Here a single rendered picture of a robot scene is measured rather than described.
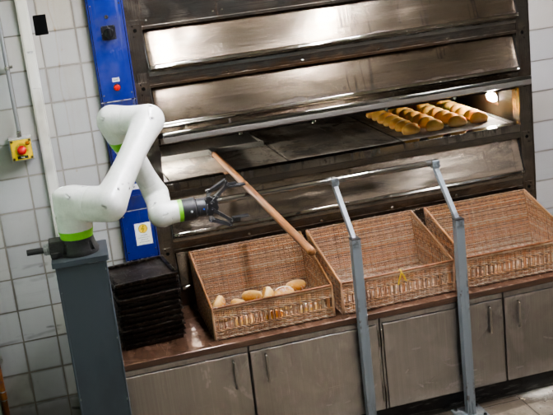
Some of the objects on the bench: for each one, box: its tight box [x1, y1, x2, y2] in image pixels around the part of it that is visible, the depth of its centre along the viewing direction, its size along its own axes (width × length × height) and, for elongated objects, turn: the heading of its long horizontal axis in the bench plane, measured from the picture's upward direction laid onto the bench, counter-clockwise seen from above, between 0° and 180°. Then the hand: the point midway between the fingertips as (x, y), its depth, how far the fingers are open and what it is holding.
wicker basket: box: [188, 231, 336, 341], centre depth 469 cm, size 49×56×28 cm
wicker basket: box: [424, 189, 553, 288], centre depth 495 cm, size 49×56×28 cm
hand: (243, 199), depth 427 cm, fingers open, 13 cm apart
